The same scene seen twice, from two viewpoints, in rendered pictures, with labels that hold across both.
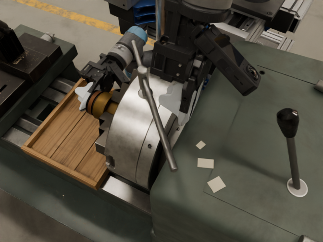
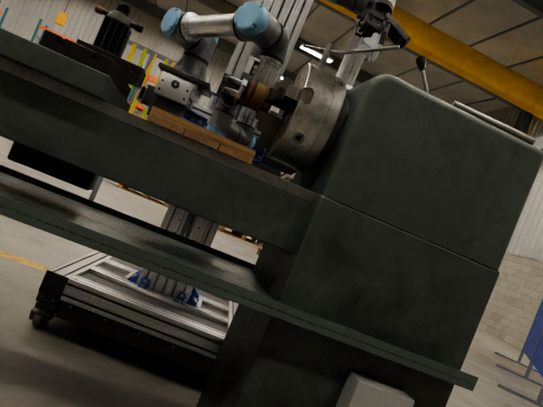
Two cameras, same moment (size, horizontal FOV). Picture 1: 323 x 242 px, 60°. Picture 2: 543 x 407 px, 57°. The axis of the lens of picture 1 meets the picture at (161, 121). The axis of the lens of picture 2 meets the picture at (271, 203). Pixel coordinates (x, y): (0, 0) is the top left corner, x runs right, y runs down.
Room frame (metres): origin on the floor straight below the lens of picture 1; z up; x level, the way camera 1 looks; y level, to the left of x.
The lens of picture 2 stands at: (-0.84, 0.96, 0.76)
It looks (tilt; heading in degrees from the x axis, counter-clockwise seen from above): 1 degrees up; 323
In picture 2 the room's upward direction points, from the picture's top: 23 degrees clockwise
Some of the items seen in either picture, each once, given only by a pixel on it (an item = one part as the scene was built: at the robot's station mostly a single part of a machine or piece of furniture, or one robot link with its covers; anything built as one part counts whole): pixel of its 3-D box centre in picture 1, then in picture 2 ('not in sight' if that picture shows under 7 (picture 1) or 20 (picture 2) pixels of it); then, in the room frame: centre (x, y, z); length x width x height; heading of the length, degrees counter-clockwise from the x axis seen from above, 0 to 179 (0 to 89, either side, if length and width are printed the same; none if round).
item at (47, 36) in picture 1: (49, 37); not in sight; (0.92, 0.47, 0.95); 0.07 x 0.04 x 0.04; 153
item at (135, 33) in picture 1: (131, 43); (229, 101); (0.74, 0.10, 1.08); 0.11 x 0.08 x 0.09; 152
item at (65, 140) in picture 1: (89, 127); (199, 140); (0.52, 0.26, 0.89); 0.36 x 0.30 x 0.04; 153
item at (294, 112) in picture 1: (287, 121); (420, 63); (0.23, -0.19, 1.38); 0.04 x 0.03 x 0.05; 63
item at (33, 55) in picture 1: (18, 60); (110, 65); (0.75, 0.53, 1.00); 0.20 x 0.10 x 0.05; 63
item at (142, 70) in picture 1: (144, 85); (322, 61); (0.40, 0.04, 1.26); 0.02 x 0.02 x 0.12
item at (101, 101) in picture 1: (106, 107); (258, 97); (0.47, 0.16, 1.08); 0.09 x 0.09 x 0.09; 63
